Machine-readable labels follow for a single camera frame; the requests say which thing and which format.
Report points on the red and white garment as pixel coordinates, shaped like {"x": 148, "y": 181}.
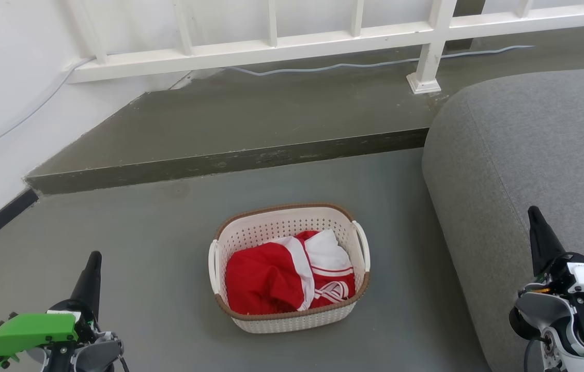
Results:
{"x": 261, "y": 279}

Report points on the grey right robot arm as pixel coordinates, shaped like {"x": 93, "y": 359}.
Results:
{"x": 545, "y": 310}

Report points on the white railing fence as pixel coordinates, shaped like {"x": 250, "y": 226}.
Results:
{"x": 271, "y": 46}

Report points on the white plastic laundry basket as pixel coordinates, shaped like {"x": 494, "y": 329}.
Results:
{"x": 276, "y": 227}

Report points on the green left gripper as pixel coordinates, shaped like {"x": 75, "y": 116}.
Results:
{"x": 28, "y": 330}

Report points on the grey fabric sofa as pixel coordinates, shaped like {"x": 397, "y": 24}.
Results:
{"x": 529, "y": 155}

